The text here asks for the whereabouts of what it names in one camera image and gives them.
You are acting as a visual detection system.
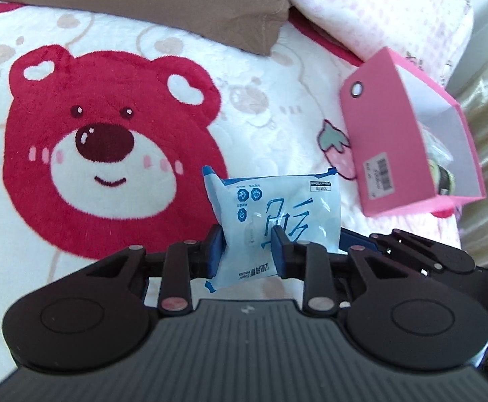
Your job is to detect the bear printed blanket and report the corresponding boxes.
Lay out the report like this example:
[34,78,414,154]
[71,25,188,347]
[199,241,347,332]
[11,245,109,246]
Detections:
[0,0,463,390]

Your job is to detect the blue wet wipes pack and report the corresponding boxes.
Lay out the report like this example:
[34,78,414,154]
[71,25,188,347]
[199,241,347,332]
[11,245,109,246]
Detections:
[202,166,340,294]

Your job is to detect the pink cardboard box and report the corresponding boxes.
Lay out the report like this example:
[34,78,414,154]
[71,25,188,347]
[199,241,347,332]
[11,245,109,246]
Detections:
[339,47,488,218]

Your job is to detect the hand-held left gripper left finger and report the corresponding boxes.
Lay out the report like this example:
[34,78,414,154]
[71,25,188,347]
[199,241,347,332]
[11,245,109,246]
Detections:
[85,226,228,315]

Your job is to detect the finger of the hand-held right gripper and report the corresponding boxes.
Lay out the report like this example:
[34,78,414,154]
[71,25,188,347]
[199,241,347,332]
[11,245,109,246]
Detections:
[338,228,381,256]
[370,230,476,279]

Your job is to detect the pink checked cartoon pillow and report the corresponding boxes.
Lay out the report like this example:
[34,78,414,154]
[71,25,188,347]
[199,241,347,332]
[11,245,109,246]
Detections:
[254,0,475,88]

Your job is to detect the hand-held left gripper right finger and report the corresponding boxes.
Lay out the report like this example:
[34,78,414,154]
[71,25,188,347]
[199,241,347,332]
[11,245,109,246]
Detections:
[271,226,413,315]

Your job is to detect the green yarn ball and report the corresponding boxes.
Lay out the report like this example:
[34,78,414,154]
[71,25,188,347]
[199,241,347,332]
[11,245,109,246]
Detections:
[428,157,465,196]

